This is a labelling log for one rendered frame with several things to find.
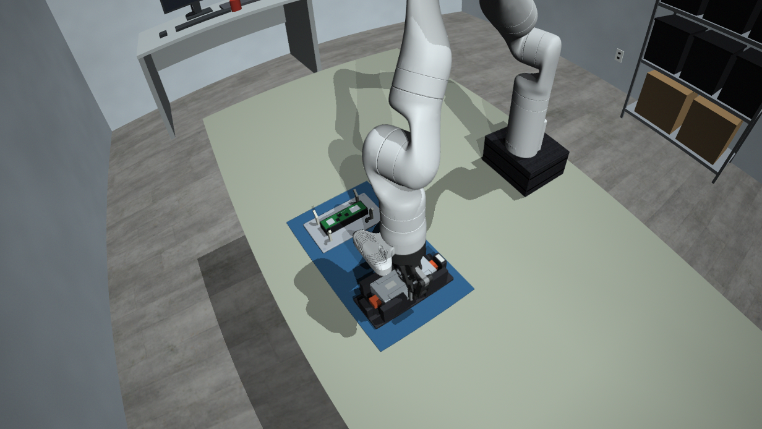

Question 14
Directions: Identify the blue flat plate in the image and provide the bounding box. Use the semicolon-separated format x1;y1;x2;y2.
286;181;474;351

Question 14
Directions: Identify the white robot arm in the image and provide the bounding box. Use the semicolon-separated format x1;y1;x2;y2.
353;0;562;276

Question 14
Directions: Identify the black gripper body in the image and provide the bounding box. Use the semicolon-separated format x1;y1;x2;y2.
392;241;426;276

